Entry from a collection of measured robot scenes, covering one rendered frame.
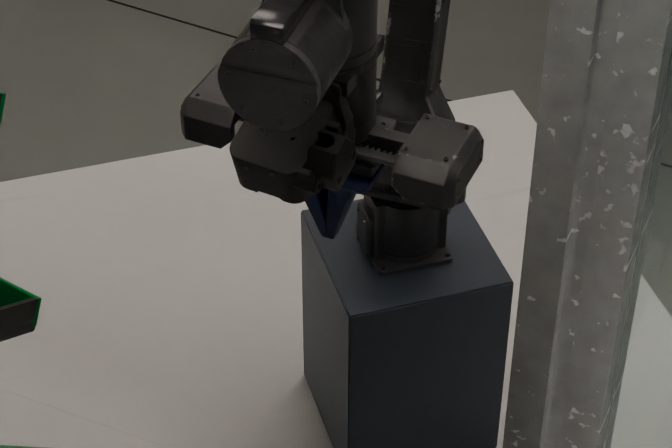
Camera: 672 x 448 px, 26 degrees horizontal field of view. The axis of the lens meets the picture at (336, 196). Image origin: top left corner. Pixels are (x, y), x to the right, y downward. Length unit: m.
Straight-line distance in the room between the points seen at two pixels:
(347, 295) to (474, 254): 0.12
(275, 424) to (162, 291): 0.21
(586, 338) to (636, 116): 0.08
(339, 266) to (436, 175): 0.33
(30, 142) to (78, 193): 1.56
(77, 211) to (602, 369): 1.18
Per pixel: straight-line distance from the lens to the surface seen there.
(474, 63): 3.35
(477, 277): 1.18
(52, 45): 3.47
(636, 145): 0.39
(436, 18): 1.07
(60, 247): 1.54
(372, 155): 0.89
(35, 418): 1.37
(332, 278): 1.18
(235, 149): 0.85
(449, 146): 0.88
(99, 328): 1.44
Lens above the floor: 1.85
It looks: 39 degrees down
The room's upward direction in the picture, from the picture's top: straight up
